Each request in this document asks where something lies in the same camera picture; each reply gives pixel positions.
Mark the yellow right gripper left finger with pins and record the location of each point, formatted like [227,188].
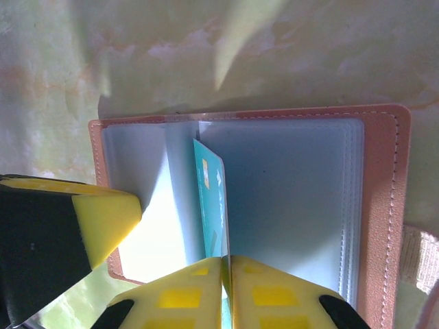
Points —
[178,298]

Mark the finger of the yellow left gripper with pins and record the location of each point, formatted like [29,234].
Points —
[51,233]

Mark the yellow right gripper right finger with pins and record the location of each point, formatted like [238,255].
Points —
[274,298]

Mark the teal credit card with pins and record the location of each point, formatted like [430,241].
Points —
[211,205]

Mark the pink card holder album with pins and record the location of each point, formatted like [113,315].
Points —
[377,205]

